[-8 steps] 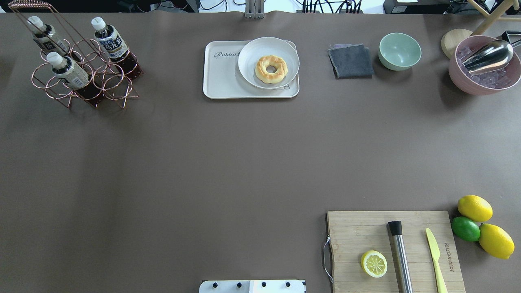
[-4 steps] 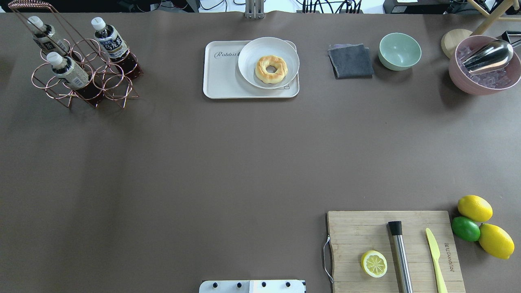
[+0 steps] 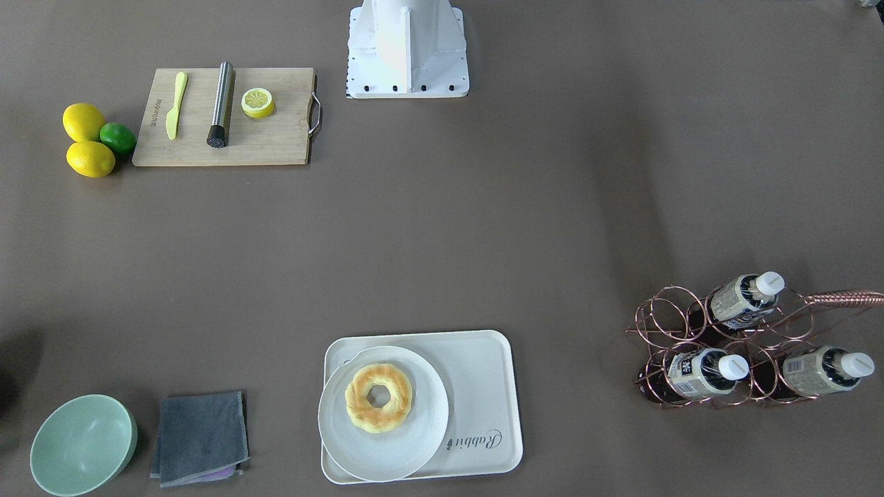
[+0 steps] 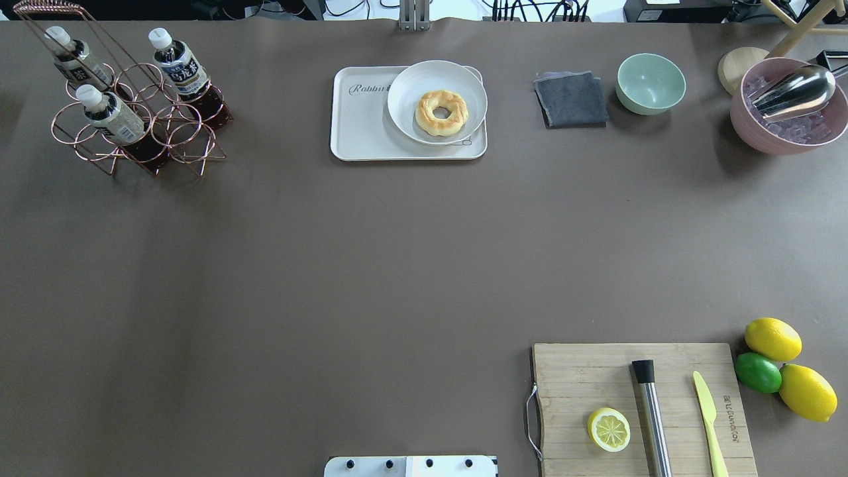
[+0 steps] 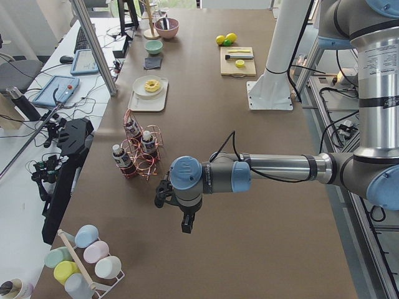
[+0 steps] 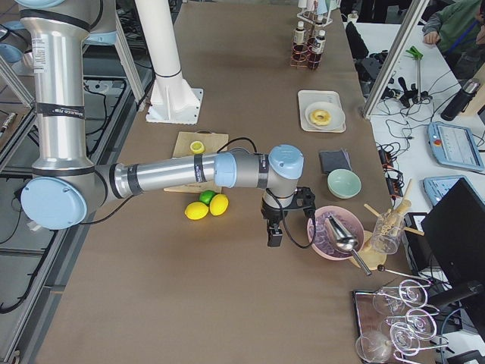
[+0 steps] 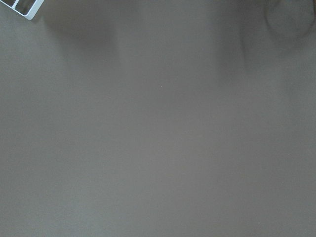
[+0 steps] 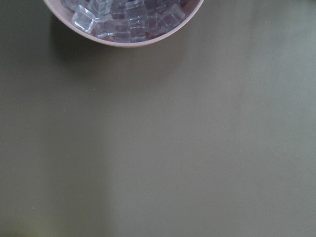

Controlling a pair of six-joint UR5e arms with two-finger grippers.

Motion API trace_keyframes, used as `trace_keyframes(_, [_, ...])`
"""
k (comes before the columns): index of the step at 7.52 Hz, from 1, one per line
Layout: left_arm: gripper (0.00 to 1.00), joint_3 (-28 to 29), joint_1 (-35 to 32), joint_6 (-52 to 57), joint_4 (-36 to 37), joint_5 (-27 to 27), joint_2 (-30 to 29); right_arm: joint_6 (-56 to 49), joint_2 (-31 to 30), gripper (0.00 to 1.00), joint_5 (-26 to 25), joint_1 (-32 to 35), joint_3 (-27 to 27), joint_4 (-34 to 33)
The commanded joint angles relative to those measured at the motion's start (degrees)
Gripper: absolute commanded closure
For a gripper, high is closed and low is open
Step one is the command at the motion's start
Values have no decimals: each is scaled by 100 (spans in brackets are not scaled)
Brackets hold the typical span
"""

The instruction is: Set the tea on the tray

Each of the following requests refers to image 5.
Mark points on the yellow lemon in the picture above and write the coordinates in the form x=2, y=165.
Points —
x=220, y=39
x=231, y=37

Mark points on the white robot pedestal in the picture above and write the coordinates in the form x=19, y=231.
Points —
x=272, y=91

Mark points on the black computer mouse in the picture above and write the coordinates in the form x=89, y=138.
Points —
x=65, y=59

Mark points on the tea bottle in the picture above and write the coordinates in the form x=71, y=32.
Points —
x=132, y=128
x=149, y=144
x=123, y=161

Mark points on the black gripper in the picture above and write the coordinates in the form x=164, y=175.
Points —
x=188, y=212

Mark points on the grey cup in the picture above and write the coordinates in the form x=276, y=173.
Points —
x=77, y=287

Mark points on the pink cup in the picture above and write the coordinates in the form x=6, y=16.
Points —
x=96, y=251

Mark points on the wooden rack handle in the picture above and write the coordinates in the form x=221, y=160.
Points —
x=65, y=239

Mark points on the green lime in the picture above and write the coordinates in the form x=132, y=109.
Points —
x=227, y=43

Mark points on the glazed donut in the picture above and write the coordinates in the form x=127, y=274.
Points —
x=152, y=85

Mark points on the white plate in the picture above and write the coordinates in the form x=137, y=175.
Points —
x=138, y=86

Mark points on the grey folded cloth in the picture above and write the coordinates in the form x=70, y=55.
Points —
x=152, y=63

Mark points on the wooden mug tree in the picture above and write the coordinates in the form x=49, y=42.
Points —
x=151, y=33

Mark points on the aluminium frame post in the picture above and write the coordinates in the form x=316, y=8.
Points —
x=86, y=25

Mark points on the paper cup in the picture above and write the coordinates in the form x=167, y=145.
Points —
x=16, y=289

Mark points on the wooden cutting board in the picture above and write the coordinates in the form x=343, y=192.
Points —
x=228, y=67

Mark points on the steel muddler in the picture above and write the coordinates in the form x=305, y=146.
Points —
x=238, y=57

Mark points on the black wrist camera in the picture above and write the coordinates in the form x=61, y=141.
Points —
x=165, y=194

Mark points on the black keyboard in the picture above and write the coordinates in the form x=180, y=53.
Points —
x=81, y=42

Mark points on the copper wire bottle rack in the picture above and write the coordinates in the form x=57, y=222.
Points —
x=146, y=165

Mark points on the green bowl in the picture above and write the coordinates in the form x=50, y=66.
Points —
x=154, y=47

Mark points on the tea bottle back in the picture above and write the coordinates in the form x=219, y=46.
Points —
x=132, y=128

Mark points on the white cup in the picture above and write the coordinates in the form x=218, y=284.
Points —
x=108, y=267

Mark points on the blue teach pendant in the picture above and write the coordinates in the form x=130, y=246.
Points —
x=84, y=63
x=58, y=90

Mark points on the lemon half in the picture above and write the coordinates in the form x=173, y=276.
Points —
x=240, y=63

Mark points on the black stand device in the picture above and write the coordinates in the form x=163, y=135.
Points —
x=72, y=142

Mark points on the blue cup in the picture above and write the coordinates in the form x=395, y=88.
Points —
x=86, y=235

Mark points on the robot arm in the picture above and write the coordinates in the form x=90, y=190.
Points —
x=371, y=171

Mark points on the black thermos bottle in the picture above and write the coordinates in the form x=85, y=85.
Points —
x=23, y=104

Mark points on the white serving tray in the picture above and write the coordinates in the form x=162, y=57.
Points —
x=144, y=101

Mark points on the pink bowl with ice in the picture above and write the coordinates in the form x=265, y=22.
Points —
x=167, y=27

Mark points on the yellow cup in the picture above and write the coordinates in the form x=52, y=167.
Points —
x=64, y=270

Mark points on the green cup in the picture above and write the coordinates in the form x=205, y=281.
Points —
x=56, y=256

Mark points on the yellow plastic knife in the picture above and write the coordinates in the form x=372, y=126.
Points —
x=239, y=50

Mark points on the tea bottle front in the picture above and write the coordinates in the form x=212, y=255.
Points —
x=123, y=161

